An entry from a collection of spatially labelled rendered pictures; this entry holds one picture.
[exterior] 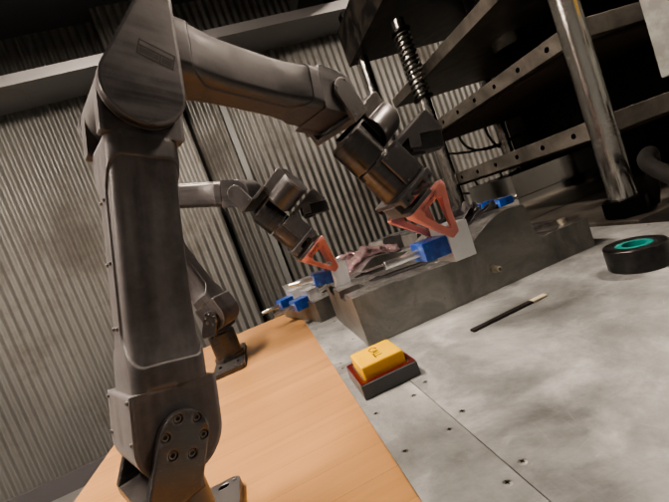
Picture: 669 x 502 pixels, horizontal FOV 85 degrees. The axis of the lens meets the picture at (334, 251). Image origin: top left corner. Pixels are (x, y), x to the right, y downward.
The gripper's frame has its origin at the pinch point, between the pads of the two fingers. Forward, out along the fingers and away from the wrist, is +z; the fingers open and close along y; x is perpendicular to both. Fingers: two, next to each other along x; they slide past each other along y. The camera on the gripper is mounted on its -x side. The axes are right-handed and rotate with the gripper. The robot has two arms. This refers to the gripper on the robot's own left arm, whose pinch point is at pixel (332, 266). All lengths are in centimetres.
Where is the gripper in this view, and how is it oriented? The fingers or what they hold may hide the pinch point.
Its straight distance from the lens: 80.6
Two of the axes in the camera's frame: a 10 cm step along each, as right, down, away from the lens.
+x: -6.1, 7.9, -1.3
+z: 7.7, 6.2, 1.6
